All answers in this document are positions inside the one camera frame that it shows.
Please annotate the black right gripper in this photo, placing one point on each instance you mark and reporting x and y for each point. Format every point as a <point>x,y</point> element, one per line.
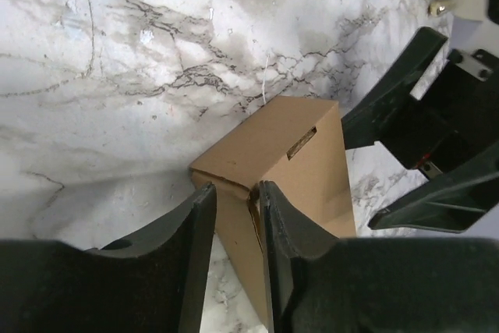
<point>454,121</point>

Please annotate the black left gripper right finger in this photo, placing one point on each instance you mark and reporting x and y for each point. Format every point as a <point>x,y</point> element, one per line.
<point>316,282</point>

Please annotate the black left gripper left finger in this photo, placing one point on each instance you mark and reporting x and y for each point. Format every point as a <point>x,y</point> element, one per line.
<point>152,280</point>

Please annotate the brown cardboard box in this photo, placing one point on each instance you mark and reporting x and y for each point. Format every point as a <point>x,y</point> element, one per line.
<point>296,142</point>

